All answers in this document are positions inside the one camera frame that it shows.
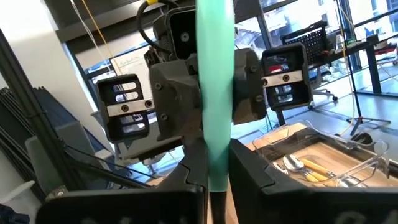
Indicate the grey fabric office chair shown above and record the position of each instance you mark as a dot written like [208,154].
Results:
[46,161]

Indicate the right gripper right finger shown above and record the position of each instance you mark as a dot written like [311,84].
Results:
[311,208]

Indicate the black office chair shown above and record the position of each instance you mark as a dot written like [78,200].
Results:
[320,84]

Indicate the camouflage cap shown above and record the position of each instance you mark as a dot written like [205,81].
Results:
[56,192]

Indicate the black side desk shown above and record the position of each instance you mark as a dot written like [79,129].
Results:
[373,62]

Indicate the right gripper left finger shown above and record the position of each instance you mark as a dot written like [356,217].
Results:
[124,208]

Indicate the black pegboard panel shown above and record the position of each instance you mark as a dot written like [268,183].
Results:
[311,40]

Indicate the large glass window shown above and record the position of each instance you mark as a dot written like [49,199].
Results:
[295,15]

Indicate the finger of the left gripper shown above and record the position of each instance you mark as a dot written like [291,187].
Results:
[248,87]
[177,99]

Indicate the black tripod stand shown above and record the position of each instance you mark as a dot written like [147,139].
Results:
[357,109]

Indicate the yellow tape tag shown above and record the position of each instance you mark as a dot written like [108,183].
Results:
[151,2]

